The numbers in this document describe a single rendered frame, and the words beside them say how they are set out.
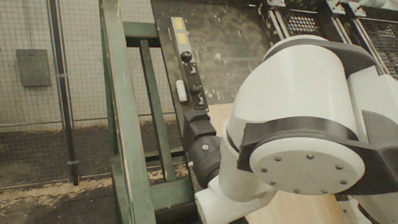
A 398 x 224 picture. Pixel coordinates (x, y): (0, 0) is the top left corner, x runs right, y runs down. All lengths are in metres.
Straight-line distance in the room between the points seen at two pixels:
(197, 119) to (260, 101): 0.33
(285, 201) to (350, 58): 0.71
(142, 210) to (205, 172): 0.28
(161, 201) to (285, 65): 0.63
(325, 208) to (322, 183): 0.83
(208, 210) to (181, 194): 0.39
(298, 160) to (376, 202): 0.13
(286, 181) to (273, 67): 0.10
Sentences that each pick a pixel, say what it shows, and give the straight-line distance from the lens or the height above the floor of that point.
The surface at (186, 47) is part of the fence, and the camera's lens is 0.92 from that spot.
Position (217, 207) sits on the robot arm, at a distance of 0.41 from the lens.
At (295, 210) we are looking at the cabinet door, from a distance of 0.94.
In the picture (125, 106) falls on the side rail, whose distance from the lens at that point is 0.74.
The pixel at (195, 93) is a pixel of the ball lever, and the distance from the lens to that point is 0.69.
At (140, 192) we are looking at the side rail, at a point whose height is 1.17.
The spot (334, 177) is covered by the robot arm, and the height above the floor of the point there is 1.45.
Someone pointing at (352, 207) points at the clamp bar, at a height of 1.01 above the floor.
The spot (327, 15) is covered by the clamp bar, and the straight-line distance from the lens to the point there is 1.59.
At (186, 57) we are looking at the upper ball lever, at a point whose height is 1.52.
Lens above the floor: 1.53
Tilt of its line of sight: 14 degrees down
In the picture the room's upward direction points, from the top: straight up
